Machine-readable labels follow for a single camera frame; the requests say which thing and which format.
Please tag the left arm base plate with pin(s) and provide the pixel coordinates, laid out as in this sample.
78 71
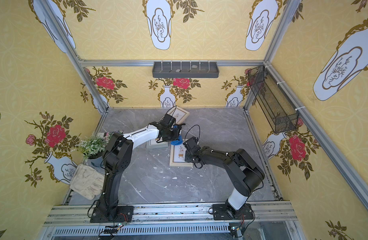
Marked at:
117 215

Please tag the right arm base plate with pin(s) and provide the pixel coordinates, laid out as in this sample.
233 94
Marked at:
227 212

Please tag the floral patterned box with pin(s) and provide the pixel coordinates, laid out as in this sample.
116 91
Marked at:
108 135

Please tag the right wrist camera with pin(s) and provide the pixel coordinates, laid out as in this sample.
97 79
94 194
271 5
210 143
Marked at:
192 145

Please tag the blue microfiber cloth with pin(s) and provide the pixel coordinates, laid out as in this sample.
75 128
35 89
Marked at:
179 139

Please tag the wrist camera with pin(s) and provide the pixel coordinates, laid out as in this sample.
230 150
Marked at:
167 121
192 145

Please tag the black wire mesh basket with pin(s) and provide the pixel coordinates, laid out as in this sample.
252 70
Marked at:
278 110

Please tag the potted green plant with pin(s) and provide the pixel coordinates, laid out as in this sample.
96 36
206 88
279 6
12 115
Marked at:
92 150

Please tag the beige picture frame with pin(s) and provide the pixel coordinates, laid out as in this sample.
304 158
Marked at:
179 114
177 157

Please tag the grey-green picture frame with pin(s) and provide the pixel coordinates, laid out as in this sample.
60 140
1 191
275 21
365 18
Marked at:
154 144

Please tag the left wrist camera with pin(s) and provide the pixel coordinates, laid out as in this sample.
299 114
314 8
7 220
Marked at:
167 121

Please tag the grey wall shelf tray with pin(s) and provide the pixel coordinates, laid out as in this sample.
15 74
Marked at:
185 69

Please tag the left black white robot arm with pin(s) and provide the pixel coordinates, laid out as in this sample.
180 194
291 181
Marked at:
117 157

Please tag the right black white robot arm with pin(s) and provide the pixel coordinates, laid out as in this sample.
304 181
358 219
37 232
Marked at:
244 173

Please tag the beige work glove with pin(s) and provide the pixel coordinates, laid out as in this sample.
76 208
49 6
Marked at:
87 182

